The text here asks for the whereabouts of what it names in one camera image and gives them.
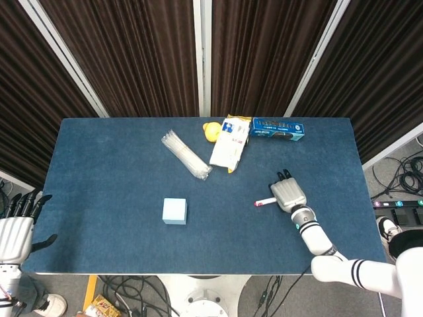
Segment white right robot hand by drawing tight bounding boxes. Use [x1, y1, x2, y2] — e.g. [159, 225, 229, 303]
[270, 168, 307, 214]

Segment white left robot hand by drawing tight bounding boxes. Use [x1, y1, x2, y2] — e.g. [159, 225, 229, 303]
[0, 190, 59, 265]

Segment light blue cube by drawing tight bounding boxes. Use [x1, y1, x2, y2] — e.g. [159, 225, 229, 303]
[162, 197, 188, 226]

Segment grey trouser leg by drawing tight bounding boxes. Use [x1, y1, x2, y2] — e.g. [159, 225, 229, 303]
[15, 275, 48, 314]

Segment blue rectangular carton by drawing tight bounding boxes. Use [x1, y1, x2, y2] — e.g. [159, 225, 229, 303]
[248, 116, 306, 143]

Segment white carton with blue print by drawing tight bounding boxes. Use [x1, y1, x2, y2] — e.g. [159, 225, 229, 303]
[209, 118, 251, 170]

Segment yellow floor strip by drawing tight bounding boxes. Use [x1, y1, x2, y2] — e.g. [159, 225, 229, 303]
[82, 275, 99, 310]

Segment yellow rubber duck toy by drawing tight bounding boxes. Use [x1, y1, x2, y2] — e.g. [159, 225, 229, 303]
[202, 122, 221, 143]

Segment blue felt table cover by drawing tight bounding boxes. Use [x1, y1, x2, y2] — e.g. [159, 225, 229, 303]
[21, 117, 387, 275]

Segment white black sneaker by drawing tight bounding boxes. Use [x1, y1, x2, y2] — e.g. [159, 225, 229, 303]
[376, 217, 403, 246]

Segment clear bag of straws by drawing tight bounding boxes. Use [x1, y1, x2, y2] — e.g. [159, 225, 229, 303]
[161, 129, 213, 182]

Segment yellow red snack pack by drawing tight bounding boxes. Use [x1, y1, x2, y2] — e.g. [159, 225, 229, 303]
[83, 294, 122, 317]

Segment black foot pedal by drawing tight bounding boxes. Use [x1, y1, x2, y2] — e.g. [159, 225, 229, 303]
[376, 207, 423, 229]

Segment black trouser leg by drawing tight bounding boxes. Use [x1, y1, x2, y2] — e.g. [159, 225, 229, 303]
[389, 230, 423, 264]

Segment brown pleated curtain panel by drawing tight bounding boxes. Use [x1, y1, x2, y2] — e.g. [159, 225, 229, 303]
[39, 0, 200, 118]
[291, 0, 423, 164]
[210, 0, 338, 117]
[0, 0, 100, 189]

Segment black power cable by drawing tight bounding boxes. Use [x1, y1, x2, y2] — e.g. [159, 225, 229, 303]
[252, 267, 313, 317]

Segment white partition frame post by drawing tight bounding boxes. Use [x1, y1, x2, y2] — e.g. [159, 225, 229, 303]
[284, 0, 352, 118]
[361, 122, 423, 171]
[192, 0, 213, 118]
[18, 0, 110, 118]

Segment black coiled floor cables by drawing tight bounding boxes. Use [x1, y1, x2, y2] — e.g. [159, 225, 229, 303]
[372, 156, 423, 200]

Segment black cable bundle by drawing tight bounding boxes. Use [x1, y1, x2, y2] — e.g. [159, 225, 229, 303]
[98, 275, 181, 317]

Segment white table pedestal base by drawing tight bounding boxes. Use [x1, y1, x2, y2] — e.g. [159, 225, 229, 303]
[155, 275, 250, 317]

